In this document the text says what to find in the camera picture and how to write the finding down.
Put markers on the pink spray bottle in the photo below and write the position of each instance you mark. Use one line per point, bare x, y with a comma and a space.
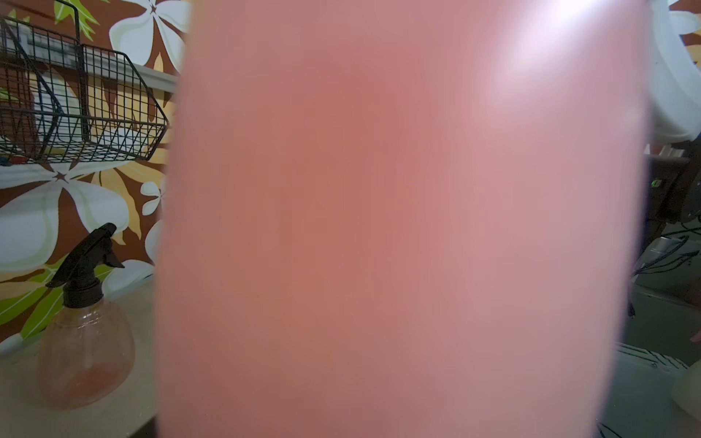
399, 218

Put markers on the orange translucent spray bottle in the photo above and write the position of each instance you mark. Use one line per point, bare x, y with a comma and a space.
84, 355

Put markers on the black spray nozzle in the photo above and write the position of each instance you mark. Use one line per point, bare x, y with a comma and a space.
76, 275

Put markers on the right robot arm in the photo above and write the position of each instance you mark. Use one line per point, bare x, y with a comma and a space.
672, 154

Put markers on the black wire wall basket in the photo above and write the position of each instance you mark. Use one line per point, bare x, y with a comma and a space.
66, 100

